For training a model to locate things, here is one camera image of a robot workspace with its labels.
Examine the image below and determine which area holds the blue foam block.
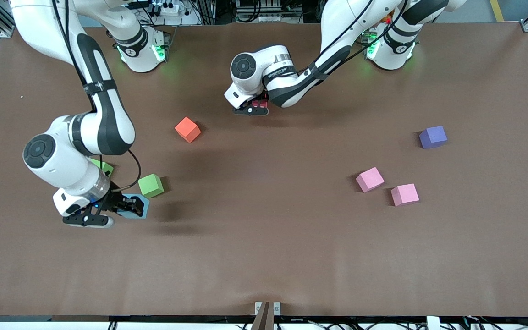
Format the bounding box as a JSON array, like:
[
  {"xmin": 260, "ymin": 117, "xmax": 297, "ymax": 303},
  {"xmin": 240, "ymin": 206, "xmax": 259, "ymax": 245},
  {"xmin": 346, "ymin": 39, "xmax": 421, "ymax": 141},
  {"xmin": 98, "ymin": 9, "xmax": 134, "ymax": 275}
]
[{"xmin": 121, "ymin": 193, "xmax": 150, "ymax": 220}]

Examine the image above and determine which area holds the green foam block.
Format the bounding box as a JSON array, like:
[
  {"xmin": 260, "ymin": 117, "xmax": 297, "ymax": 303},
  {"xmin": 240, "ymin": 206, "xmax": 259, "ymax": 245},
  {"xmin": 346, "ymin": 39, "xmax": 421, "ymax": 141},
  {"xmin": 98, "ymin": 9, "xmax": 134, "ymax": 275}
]
[
  {"xmin": 137, "ymin": 173, "xmax": 165, "ymax": 198},
  {"xmin": 91, "ymin": 158, "xmax": 115, "ymax": 177}
]

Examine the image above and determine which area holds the pink foam block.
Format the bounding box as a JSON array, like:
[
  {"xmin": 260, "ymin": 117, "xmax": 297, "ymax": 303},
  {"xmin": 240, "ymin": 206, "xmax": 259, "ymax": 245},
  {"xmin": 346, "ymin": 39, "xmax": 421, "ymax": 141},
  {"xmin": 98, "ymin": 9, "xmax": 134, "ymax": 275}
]
[
  {"xmin": 391, "ymin": 183, "xmax": 420, "ymax": 207},
  {"xmin": 356, "ymin": 167, "xmax": 385, "ymax": 193}
]

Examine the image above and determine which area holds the orange foam block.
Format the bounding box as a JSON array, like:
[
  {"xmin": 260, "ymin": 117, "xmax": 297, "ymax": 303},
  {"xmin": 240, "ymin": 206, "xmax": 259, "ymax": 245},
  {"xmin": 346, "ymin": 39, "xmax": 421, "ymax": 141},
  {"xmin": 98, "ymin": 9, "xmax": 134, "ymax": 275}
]
[{"xmin": 175, "ymin": 116, "xmax": 202, "ymax": 143}]

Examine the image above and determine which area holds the white vented device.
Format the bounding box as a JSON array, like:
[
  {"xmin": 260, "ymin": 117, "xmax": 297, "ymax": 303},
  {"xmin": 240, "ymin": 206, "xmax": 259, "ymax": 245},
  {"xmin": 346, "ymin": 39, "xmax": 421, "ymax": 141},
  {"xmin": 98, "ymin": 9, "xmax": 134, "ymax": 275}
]
[{"xmin": 236, "ymin": 0, "xmax": 284, "ymax": 23}]

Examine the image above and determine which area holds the white power strip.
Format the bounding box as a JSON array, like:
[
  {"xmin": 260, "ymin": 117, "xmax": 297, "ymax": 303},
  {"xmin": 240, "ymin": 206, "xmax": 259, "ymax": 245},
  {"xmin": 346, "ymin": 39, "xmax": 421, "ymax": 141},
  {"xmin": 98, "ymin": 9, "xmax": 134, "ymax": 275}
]
[{"xmin": 153, "ymin": 1, "xmax": 181, "ymax": 15}]

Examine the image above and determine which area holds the brown mounting pole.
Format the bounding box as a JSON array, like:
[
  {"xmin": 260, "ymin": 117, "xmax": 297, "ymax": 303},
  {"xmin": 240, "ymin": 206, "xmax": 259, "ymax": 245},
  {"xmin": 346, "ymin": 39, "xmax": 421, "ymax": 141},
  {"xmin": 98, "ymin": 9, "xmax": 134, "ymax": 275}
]
[{"xmin": 251, "ymin": 301, "xmax": 275, "ymax": 330}]

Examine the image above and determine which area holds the purple foam block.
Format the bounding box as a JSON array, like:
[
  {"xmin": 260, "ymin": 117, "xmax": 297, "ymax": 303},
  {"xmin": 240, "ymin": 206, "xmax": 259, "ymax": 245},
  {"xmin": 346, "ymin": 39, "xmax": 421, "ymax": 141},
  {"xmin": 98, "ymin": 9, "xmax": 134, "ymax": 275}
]
[{"xmin": 419, "ymin": 126, "xmax": 448, "ymax": 149}]

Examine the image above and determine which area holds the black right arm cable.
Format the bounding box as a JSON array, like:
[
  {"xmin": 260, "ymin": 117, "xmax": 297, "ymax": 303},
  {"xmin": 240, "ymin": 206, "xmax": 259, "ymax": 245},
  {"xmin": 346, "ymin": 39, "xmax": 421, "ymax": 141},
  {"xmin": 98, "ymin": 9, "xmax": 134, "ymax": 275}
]
[{"xmin": 51, "ymin": 0, "xmax": 142, "ymax": 192}]

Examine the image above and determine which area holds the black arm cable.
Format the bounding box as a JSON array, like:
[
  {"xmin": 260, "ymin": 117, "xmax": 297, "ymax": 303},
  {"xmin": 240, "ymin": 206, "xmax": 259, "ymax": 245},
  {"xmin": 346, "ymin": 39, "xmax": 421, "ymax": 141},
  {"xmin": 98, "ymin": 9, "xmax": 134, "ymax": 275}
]
[
  {"xmin": 51, "ymin": 0, "xmax": 142, "ymax": 192},
  {"xmin": 310, "ymin": 0, "xmax": 409, "ymax": 76}
]

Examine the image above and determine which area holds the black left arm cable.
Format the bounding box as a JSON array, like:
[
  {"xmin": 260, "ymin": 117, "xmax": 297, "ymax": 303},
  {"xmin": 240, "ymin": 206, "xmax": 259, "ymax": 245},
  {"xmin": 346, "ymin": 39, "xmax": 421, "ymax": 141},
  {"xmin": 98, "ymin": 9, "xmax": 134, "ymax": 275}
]
[{"xmin": 310, "ymin": 0, "xmax": 409, "ymax": 76}]

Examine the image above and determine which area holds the metal bracket plate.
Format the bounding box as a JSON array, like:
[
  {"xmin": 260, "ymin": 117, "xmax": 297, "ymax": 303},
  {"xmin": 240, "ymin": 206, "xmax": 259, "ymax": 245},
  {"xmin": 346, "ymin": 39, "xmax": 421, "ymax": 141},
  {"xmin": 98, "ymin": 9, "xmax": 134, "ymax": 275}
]
[{"xmin": 255, "ymin": 301, "xmax": 281, "ymax": 316}]

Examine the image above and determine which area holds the black cable bundle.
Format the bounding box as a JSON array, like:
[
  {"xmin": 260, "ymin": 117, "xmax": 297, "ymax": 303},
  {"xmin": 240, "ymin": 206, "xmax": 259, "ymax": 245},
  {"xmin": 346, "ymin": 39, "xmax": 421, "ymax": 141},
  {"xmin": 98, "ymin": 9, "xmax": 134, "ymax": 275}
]
[{"xmin": 108, "ymin": 315, "xmax": 528, "ymax": 330}]

